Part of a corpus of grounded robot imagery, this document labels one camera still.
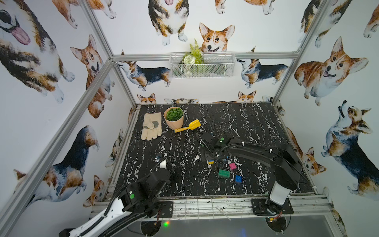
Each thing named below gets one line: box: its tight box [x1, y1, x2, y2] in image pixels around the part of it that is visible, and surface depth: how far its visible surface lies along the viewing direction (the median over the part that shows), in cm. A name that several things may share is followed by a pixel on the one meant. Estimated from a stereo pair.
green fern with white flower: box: [182, 38, 205, 77], surface depth 85 cm
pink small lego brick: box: [229, 162, 237, 171], surface depth 89 cm
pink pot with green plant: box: [163, 106, 185, 130], surface depth 102 cm
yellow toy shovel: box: [173, 119, 202, 133], surface depth 109 cm
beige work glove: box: [141, 112, 163, 141], surface depth 109 cm
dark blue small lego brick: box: [234, 174, 243, 183], surface depth 84 cm
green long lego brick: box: [218, 168, 231, 178], surface depth 86 cm
